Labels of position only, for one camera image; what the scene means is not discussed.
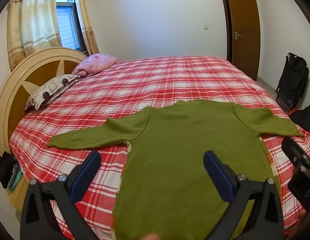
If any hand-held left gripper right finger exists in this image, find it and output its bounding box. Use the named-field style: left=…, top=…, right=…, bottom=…
left=203, top=150, right=286, bottom=240

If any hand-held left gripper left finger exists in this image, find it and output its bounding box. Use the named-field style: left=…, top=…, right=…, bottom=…
left=20, top=151, right=102, bottom=240

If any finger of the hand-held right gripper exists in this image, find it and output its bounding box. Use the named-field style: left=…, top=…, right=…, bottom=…
left=281, top=137, right=307, bottom=167

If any green striped knit sweater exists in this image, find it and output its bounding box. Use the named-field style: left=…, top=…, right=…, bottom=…
left=46, top=99, right=305, bottom=240

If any dark clothes pile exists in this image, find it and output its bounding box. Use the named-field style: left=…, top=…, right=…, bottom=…
left=0, top=151, right=19, bottom=189

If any black bag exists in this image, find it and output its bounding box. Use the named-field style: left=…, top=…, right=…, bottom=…
left=290, top=104, right=310, bottom=132

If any teal cloth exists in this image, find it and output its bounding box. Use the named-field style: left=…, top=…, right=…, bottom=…
left=7, top=165, right=23, bottom=193

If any black folding chair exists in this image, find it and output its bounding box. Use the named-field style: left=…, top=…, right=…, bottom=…
left=275, top=52, right=309, bottom=112

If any brown patterned pillow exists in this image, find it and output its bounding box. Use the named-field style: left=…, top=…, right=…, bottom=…
left=24, top=74, right=80, bottom=110

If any red plaid bed sheet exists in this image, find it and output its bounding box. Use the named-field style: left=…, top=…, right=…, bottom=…
left=9, top=56, right=310, bottom=240

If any pink folded blanket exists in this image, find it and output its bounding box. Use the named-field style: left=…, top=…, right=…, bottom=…
left=71, top=53, right=119, bottom=77

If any cream and brown headboard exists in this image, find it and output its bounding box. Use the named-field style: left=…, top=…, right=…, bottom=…
left=0, top=47, right=89, bottom=212

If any brown wooden door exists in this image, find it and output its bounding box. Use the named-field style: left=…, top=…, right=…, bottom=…
left=219, top=0, right=261, bottom=81

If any window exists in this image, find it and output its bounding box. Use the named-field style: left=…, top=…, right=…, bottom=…
left=55, top=0, right=87, bottom=53

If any narrow cream floral curtain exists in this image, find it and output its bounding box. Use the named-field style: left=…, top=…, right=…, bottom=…
left=73, top=0, right=100, bottom=55

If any wide cream floral curtain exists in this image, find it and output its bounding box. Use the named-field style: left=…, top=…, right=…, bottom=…
left=7, top=0, right=63, bottom=72

